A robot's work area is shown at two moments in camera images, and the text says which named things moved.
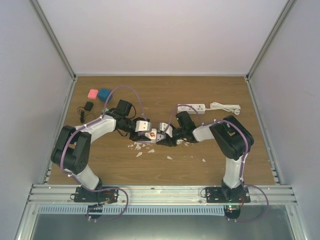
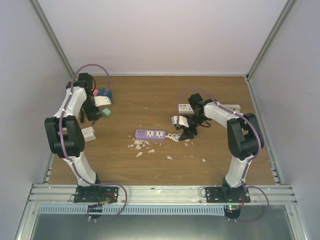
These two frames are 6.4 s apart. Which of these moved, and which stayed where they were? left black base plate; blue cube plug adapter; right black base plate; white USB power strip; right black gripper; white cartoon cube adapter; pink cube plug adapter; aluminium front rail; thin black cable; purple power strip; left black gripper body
Moved: right black gripper; purple power strip; white cartoon cube adapter; left black gripper body
Stayed: pink cube plug adapter; left black base plate; aluminium front rail; blue cube plug adapter; right black base plate; thin black cable; white USB power strip
